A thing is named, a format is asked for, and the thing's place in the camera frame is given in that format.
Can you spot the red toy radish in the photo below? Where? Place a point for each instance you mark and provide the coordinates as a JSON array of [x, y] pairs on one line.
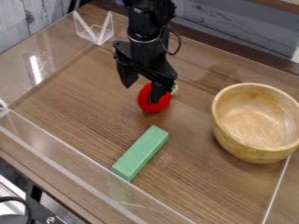
[[153, 107]]

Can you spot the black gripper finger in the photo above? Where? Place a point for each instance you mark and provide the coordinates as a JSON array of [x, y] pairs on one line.
[[160, 88], [127, 73]]

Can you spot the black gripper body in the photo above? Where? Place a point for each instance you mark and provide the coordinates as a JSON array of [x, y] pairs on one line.
[[148, 58]]

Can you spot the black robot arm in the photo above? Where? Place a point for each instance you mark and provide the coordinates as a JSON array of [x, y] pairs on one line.
[[148, 19]]

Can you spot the clear acrylic tray wall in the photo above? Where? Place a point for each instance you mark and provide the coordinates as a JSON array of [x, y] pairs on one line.
[[98, 196]]

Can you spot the wooden bowl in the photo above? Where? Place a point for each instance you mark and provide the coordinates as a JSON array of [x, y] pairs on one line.
[[255, 122]]

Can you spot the green rectangular block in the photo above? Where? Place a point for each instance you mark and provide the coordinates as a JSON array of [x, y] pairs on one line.
[[137, 155]]

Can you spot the black metal table bracket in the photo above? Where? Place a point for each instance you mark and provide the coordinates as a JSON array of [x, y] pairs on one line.
[[41, 214]]

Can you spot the clear acrylic corner bracket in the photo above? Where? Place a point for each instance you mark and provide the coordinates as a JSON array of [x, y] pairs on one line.
[[97, 34]]

